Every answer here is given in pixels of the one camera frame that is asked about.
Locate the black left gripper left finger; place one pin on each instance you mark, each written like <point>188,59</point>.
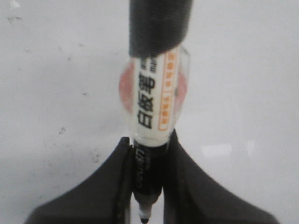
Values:
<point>103,198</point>

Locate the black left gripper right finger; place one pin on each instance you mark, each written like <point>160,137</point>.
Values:
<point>191,196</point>

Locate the white black whiteboard marker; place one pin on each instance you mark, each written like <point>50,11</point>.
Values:
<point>152,89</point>

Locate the white whiteboard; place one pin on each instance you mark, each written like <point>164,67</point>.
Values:
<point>60,114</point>

